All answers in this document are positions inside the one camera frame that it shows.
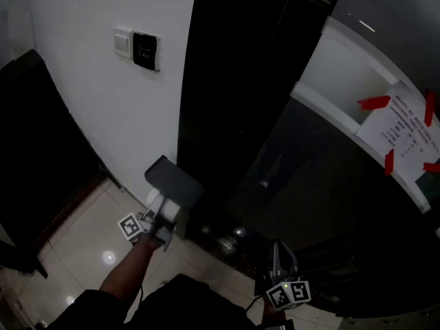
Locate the person's black clothing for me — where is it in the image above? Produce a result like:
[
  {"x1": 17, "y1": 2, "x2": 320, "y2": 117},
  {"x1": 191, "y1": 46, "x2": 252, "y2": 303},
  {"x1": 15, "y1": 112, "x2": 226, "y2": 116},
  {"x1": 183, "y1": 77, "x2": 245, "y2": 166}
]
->
[{"x1": 44, "y1": 273, "x2": 269, "y2": 330}]

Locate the white paper notice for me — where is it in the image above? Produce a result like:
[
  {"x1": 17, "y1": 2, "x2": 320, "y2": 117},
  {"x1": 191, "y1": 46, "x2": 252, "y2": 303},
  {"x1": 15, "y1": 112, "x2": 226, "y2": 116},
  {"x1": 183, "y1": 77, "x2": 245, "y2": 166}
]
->
[{"x1": 355, "y1": 82, "x2": 440, "y2": 185}]

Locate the black stepped shelf unit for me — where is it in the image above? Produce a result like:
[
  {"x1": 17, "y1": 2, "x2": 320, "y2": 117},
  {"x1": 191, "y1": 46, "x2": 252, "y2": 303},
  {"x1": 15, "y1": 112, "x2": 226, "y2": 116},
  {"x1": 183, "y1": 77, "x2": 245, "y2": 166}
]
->
[{"x1": 0, "y1": 49, "x2": 108, "y2": 280}]

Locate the black framed glass double door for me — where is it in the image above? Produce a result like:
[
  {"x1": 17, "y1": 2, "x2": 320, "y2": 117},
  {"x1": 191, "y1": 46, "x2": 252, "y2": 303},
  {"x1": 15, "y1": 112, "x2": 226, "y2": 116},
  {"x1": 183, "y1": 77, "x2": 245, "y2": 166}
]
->
[{"x1": 175, "y1": 0, "x2": 440, "y2": 319}]

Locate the metal door floor latch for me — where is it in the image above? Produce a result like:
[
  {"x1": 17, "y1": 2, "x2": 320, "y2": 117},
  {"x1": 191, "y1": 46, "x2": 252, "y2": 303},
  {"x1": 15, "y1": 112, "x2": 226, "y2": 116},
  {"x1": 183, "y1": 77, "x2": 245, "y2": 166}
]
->
[{"x1": 202, "y1": 225, "x2": 239, "y2": 251}]

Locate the person's left forearm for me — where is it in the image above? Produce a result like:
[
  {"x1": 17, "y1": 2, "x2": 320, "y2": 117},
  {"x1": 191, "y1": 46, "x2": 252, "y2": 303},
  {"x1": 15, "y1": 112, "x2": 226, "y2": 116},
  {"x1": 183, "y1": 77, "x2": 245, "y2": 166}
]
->
[{"x1": 99, "y1": 234, "x2": 162, "y2": 300}]

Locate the white wall switch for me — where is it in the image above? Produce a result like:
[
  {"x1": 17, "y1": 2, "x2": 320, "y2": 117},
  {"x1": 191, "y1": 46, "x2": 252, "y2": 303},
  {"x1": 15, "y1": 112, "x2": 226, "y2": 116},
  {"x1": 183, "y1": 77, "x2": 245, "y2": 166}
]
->
[{"x1": 113, "y1": 27, "x2": 134, "y2": 60}]

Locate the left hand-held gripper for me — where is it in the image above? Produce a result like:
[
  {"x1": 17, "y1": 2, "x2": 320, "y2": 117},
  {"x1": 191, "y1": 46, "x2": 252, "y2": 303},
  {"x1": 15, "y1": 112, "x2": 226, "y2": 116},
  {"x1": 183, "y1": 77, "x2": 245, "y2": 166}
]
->
[{"x1": 118, "y1": 193, "x2": 173, "y2": 252}]

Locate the person's right forearm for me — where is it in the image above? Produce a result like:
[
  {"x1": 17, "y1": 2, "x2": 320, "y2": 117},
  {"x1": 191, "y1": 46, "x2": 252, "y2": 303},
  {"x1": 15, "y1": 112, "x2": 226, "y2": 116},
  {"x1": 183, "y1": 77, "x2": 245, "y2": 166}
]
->
[{"x1": 263, "y1": 304, "x2": 288, "y2": 325}]

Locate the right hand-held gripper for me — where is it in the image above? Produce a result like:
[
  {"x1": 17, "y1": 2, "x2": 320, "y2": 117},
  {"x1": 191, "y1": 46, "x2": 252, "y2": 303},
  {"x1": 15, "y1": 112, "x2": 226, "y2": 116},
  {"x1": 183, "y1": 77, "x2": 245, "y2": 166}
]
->
[{"x1": 265, "y1": 239, "x2": 312, "y2": 311}]

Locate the black rectangular plastic device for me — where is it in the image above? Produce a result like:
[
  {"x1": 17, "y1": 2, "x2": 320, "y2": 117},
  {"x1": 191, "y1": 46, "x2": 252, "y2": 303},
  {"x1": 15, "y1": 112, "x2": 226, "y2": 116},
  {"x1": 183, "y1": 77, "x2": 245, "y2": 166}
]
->
[{"x1": 144, "y1": 155, "x2": 206, "y2": 216}]

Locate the black exit button panel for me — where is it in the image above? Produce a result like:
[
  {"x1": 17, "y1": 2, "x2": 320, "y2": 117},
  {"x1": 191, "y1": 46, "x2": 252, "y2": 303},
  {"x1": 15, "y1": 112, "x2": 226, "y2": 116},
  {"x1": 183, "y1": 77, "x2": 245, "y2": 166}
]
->
[{"x1": 132, "y1": 31, "x2": 161, "y2": 72}]

